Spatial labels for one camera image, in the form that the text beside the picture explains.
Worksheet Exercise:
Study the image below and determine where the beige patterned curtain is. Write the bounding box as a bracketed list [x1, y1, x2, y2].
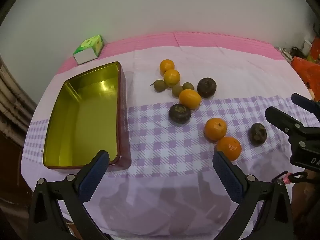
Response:
[0, 55, 38, 143]

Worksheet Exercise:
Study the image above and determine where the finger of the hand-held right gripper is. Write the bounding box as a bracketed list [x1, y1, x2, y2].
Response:
[291, 93, 320, 115]
[265, 106, 304, 135]

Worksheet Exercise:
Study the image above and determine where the shiny clear clutter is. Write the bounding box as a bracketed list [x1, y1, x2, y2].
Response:
[276, 46, 304, 63]

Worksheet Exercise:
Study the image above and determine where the round orange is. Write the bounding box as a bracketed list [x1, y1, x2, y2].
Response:
[203, 117, 228, 142]
[164, 69, 181, 86]
[216, 136, 242, 161]
[160, 59, 175, 75]

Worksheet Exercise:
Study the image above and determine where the oval orange with stem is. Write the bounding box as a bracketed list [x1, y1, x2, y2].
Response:
[178, 89, 202, 110]

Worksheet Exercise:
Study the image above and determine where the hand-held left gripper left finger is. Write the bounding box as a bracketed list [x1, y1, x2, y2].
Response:
[28, 150, 110, 240]

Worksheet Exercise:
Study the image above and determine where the maroon tin box gold inside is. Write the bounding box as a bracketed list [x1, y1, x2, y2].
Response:
[42, 61, 132, 172]

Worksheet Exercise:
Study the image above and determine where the green tissue box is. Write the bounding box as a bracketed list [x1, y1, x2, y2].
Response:
[73, 34, 104, 65]

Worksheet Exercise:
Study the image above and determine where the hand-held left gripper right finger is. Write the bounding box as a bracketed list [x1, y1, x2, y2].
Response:
[212, 151, 294, 240]

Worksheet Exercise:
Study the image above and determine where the dark purple passion fruit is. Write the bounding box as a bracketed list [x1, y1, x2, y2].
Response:
[197, 77, 217, 98]
[247, 123, 267, 147]
[168, 104, 192, 125]

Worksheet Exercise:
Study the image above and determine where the red orange bag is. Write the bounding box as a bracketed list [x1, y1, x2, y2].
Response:
[291, 37, 320, 93]

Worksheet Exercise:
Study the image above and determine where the black strap with pink clip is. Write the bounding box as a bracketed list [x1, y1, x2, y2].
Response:
[271, 170, 308, 186]

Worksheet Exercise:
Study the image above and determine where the pink purple checked sheet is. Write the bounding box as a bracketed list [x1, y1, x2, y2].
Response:
[20, 31, 315, 238]

